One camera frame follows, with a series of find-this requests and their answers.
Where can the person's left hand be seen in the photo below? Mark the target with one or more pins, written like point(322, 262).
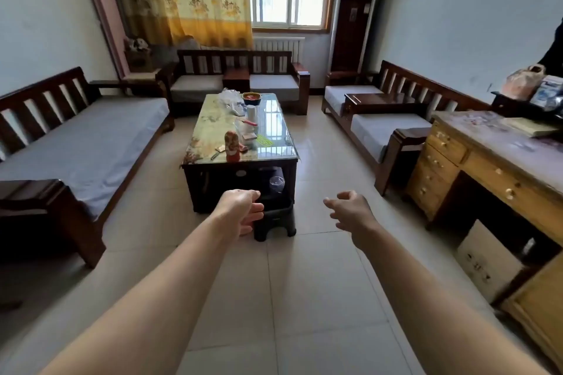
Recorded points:
point(237, 212)

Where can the person's right hand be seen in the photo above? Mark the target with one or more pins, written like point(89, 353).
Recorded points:
point(354, 216)

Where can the dark wooden sofa with console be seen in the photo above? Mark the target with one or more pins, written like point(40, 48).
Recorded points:
point(236, 78)
point(378, 102)

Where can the long grey sofa cushion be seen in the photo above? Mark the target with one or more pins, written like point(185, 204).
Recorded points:
point(88, 146)

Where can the long dark wooden sofa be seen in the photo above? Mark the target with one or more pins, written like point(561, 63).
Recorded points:
point(66, 229)

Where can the person's left forearm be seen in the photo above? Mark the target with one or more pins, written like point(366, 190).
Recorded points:
point(154, 300)

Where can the person's right forearm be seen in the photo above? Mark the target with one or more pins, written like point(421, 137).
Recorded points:
point(431, 309)

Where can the black plastic stool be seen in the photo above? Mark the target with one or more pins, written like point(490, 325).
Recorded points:
point(275, 221)

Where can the glass jar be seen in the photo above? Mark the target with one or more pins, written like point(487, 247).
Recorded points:
point(277, 185)

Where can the red doll figure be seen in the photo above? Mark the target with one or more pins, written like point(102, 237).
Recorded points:
point(232, 146)

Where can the green flat item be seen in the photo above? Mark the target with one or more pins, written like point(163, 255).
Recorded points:
point(265, 141)

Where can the dark wooden coffee table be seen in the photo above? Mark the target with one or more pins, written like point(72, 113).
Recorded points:
point(211, 133)

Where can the clear plastic container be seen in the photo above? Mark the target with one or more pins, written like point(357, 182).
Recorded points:
point(244, 126)

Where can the white cup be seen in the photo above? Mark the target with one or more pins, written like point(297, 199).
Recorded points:
point(251, 112)

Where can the clear plastic bag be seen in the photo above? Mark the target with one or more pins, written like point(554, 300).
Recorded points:
point(229, 100)

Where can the red bowl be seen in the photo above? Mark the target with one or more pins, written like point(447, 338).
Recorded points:
point(251, 98)

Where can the cardboard box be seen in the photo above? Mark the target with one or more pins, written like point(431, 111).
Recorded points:
point(488, 260)

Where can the yellow wooden desk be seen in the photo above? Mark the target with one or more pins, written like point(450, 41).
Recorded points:
point(492, 168)

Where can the floral desk mat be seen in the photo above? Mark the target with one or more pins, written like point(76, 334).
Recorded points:
point(506, 137)

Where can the white radiator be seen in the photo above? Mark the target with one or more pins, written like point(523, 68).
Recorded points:
point(277, 44)

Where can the brown box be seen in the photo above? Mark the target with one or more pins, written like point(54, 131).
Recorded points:
point(138, 62)

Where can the dark red standing air conditioner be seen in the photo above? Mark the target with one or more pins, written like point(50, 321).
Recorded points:
point(352, 27)

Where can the dark wooden drawer stand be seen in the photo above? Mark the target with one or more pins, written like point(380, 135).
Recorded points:
point(510, 106)

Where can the yellowish book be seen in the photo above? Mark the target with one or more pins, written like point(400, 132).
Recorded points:
point(530, 126)

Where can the pink house-shaped toy box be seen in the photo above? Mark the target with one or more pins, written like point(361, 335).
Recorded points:
point(521, 82)

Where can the blue and white box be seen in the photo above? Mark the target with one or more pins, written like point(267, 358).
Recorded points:
point(545, 89)

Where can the black oval mirror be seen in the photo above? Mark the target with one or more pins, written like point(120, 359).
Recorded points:
point(554, 54)

